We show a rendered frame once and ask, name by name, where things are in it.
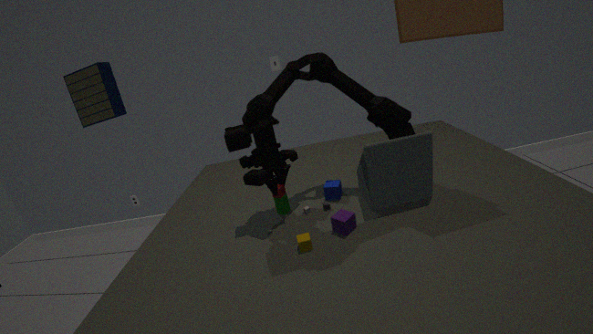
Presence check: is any blue block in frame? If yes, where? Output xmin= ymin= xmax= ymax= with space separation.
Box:
xmin=323 ymin=180 xmax=343 ymax=201

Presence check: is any yellow block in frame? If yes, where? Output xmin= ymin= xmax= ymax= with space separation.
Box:
xmin=296 ymin=233 xmax=313 ymax=253

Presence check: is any green block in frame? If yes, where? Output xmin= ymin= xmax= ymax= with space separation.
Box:
xmin=276 ymin=203 xmax=291 ymax=215
xmin=273 ymin=194 xmax=288 ymax=207

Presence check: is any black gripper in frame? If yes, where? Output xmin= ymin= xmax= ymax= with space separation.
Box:
xmin=244 ymin=141 xmax=298 ymax=196

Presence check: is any red block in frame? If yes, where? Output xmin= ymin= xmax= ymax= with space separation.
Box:
xmin=272 ymin=184 xmax=286 ymax=198

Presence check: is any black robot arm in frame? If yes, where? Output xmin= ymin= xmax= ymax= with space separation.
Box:
xmin=224 ymin=52 xmax=415 ymax=152

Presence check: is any purple cube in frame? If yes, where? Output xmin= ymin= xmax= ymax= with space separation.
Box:
xmin=330 ymin=209 xmax=357 ymax=236

